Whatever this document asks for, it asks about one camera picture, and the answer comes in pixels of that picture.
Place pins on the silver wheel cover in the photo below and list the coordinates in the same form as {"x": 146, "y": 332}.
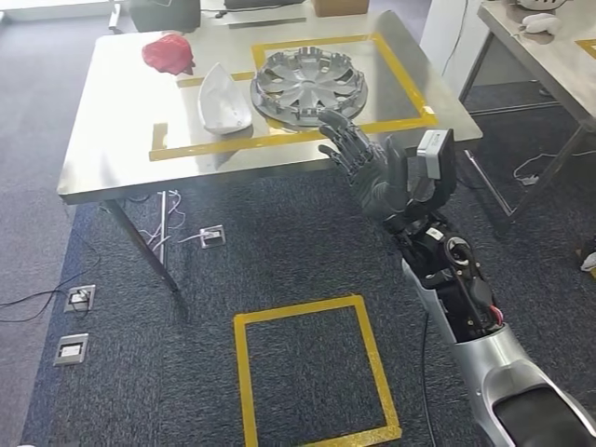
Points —
{"x": 307, "y": 86}

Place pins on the steel workbench table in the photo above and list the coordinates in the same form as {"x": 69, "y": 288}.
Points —
{"x": 116, "y": 123}

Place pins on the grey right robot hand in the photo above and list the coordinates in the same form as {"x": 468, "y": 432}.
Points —
{"x": 377, "y": 185}

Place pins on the silver floor outlet box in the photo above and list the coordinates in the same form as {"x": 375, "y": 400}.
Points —
{"x": 79, "y": 299}
{"x": 71, "y": 350}
{"x": 213, "y": 237}

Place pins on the black fabric bag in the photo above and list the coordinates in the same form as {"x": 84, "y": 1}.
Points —
{"x": 163, "y": 15}

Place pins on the white curved shell part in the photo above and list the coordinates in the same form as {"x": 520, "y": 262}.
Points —
{"x": 223, "y": 102}

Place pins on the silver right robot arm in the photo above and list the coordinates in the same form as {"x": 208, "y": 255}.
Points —
{"x": 502, "y": 370}

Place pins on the red crumpled cloth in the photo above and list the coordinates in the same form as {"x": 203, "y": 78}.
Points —
{"x": 167, "y": 54}

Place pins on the white vented helmet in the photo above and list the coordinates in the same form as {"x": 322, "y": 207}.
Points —
{"x": 542, "y": 5}

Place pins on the brown cardboard box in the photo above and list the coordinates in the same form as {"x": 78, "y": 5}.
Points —
{"x": 339, "y": 7}

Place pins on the grey laptop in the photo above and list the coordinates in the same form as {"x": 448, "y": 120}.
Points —
{"x": 265, "y": 4}

